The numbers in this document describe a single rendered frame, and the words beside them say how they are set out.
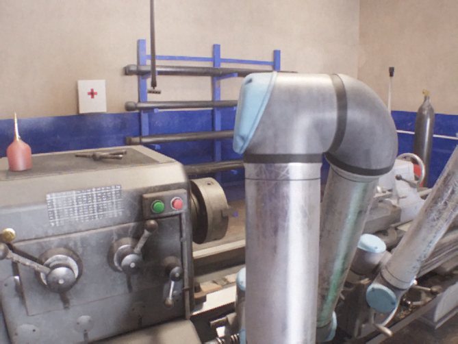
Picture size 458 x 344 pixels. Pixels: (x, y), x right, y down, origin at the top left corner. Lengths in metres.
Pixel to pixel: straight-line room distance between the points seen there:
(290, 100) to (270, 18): 4.88
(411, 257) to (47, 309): 0.97
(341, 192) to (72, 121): 3.79
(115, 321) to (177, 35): 3.88
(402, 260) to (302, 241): 0.57
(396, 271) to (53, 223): 0.91
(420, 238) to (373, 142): 0.51
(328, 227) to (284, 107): 0.26
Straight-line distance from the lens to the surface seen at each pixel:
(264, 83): 0.47
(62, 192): 0.91
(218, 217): 1.24
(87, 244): 0.95
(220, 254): 1.59
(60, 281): 0.91
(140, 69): 3.95
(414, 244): 0.99
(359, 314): 1.59
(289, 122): 0.45
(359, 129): 0.49
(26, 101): 4.15
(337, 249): 0.66
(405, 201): 2.11
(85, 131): 4.20
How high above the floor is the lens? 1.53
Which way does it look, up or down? 13 degrees down
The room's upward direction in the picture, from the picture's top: straight up
